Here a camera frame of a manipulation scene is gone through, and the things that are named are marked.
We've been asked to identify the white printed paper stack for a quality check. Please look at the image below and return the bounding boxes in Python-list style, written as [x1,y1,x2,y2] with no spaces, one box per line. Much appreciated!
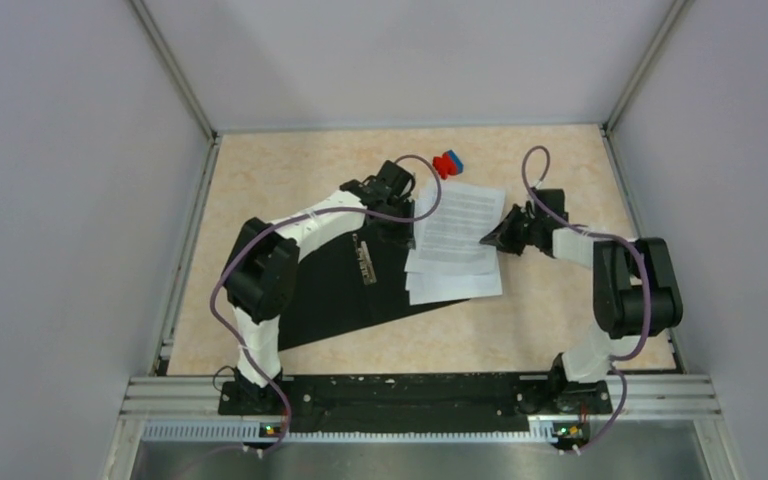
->
[405,181,505,306]

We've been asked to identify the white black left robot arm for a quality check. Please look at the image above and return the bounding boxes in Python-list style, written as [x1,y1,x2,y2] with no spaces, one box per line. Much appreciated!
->
[210,160,421,414]

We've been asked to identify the teal and black file folder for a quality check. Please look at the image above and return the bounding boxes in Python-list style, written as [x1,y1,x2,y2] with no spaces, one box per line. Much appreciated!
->
[278,226,457,351]

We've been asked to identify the silver folder binder clip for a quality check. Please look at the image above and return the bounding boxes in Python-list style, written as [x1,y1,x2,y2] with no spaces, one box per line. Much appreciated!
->
[352,233,377,286]

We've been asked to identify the aluminium front frame rail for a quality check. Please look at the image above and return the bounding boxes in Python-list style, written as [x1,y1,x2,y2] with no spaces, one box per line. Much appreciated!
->
[103,372,745,479]

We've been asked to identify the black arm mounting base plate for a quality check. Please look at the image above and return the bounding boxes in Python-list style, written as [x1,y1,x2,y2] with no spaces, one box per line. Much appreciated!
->
[218,372,613,434]

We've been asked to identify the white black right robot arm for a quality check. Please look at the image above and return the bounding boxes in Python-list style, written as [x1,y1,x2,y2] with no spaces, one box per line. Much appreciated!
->
[480,189,683,412]

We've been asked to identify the red and blue toy block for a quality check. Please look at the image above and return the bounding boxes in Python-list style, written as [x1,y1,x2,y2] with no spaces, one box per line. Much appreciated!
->
[432,150,464,180]

